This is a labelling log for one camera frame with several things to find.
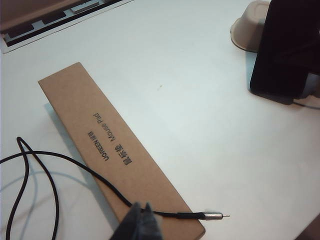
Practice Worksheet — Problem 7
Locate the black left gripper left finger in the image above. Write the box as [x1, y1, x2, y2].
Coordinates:
[112, 201, 143, 240]

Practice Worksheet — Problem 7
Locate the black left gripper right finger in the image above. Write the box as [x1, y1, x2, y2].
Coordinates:
[140, 201, 163, 240]

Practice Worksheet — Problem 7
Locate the black charging cable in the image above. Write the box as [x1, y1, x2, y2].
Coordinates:
[0, 136, 231, 240]

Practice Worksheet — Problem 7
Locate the long brown cardboard box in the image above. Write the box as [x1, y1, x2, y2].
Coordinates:
[37, 61, 206, 240]

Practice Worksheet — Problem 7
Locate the grey-brown fabric desk divider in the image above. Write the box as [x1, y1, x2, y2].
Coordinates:
[0, 0, 101, 34]

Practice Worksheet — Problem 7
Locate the beige pulp tray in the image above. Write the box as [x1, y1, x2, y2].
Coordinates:
[229, 0, 272, 54]

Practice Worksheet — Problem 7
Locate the black smartphone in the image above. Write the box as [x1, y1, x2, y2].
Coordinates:
[249, 0, 320, 100]

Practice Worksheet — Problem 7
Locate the white keyboard with dark keys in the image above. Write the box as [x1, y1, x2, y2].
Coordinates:
[1, 0, 137, 55]

